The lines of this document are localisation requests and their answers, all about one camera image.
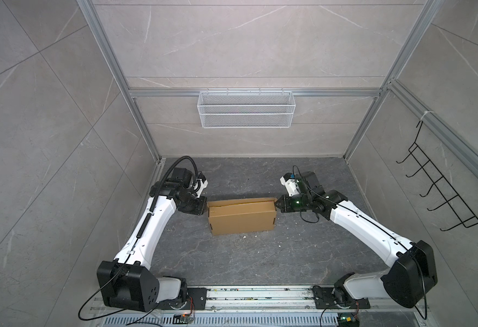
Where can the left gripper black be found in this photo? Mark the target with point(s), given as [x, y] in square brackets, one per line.
[200, 208]

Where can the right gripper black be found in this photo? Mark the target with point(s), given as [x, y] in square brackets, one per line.
[285, 207]

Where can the brown cardboard box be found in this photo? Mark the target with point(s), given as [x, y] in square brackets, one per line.
[241, 215]

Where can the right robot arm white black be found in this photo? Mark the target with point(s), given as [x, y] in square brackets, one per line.
[411, 270]

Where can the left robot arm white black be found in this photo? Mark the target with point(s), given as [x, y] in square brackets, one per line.
[126, 282]

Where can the white wire mesh basket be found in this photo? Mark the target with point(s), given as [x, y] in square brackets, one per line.
[246, 109]

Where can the aluminium mounting rail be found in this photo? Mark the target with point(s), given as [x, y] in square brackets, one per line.
[280, 305]

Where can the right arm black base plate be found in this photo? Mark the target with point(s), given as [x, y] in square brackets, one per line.
[336, 298]

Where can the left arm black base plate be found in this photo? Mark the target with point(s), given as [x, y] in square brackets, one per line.
[192, 297]

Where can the black wire hook rack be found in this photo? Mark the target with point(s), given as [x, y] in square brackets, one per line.
[450, 197]

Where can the aluminium frame post left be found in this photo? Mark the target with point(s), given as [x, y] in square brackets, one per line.
[93, 21]

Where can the aluminium frame post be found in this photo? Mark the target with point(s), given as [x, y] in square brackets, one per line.
[93, 21]
[428, 13]

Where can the aluminium frame post right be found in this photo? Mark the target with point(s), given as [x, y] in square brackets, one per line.
[428, 13]

